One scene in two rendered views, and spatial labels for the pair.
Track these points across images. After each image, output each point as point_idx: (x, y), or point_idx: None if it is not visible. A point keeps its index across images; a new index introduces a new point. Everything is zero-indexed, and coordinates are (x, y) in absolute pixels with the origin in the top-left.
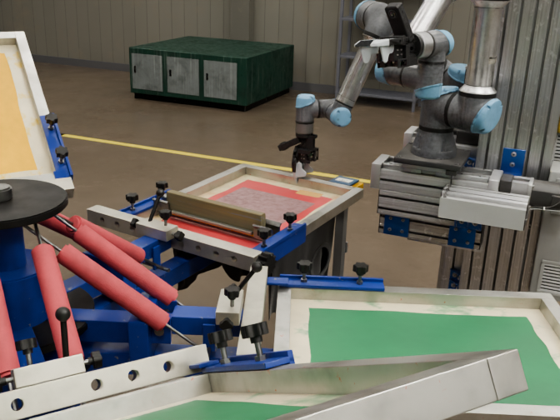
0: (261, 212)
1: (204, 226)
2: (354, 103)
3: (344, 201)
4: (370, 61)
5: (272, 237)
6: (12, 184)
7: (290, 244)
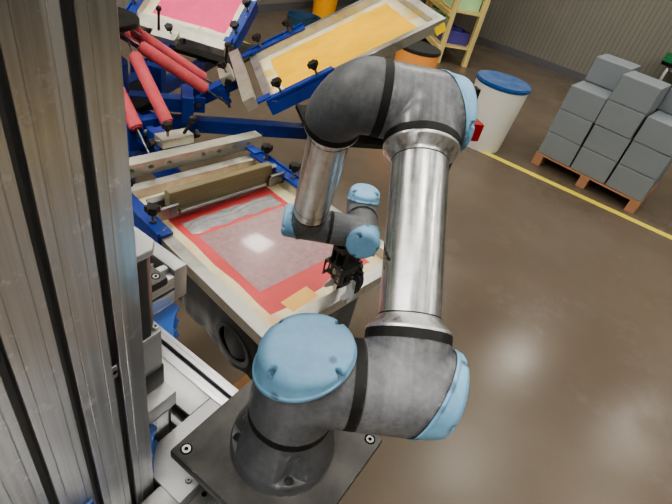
0: (170, 190)
1: (233, 199)
2: (301, 219)
3: (225, 302)
4: (304, 157)
5: (143, 206)
6: (122, 20)
7: (139, 227)
